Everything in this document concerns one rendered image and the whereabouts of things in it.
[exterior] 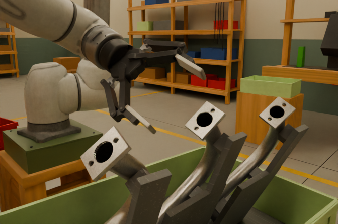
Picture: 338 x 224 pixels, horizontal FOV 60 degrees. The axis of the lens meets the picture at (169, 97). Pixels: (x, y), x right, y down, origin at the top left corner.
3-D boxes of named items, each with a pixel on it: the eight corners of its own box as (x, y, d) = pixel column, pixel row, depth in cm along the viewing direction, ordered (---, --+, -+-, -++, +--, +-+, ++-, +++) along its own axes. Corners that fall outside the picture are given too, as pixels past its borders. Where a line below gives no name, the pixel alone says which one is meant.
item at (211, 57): (226, 105, 565) (231, -16, 519) (129, 86, 769) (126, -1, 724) (241, 100, 603) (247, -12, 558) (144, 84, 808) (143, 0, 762)
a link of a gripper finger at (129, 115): (120, 104, 55) (109, 115, 55) (137, 118, 52) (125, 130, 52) (124, 107, 57) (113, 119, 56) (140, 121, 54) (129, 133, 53)
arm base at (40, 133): (52, 121, 131) (51, 109, 130) (83, 131, 118) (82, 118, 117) (10, 131, 117) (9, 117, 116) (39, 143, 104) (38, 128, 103)
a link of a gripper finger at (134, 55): (135, 70, 62) (135, 65, 63) (185, 63, 59) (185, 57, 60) (127, 59, 59) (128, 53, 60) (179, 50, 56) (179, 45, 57)
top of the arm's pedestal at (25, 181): (72, 141, 141) (71, 133, 140) (107, 161, 118) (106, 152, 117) (-3, 160, 120) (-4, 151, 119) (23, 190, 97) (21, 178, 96)
